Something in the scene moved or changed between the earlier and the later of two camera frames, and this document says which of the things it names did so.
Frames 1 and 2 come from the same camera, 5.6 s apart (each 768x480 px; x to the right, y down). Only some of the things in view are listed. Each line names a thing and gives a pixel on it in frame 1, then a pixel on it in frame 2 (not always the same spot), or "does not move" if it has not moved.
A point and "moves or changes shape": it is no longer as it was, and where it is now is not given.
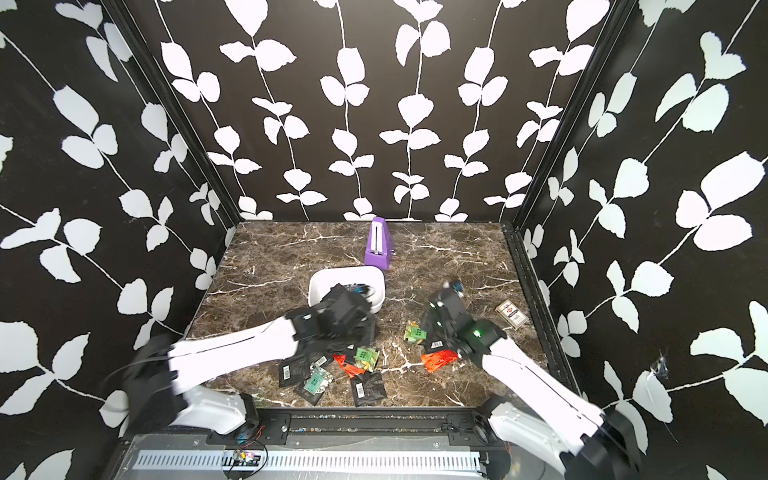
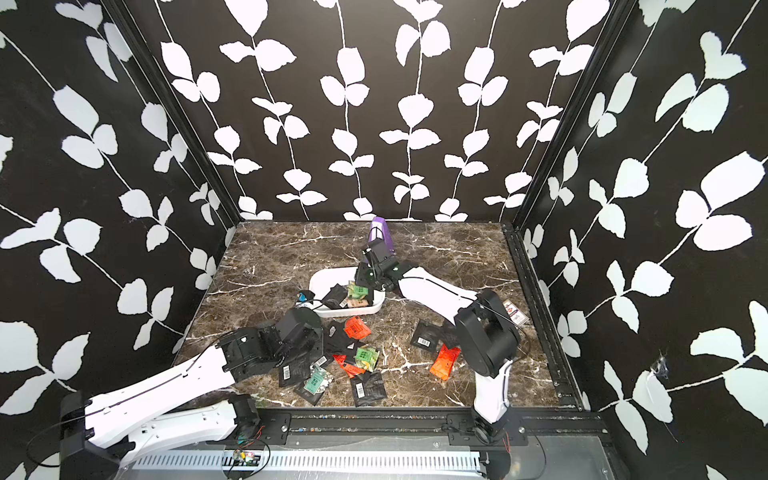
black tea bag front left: x=293 y=370 does not move
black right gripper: x=430 y=319 to x=361 y=277
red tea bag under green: x=350 y=370 does not move
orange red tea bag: x=434 y=360 moves or changes shape
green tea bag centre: x=366 y=358 does not move
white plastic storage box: x=324 y=279 does not move
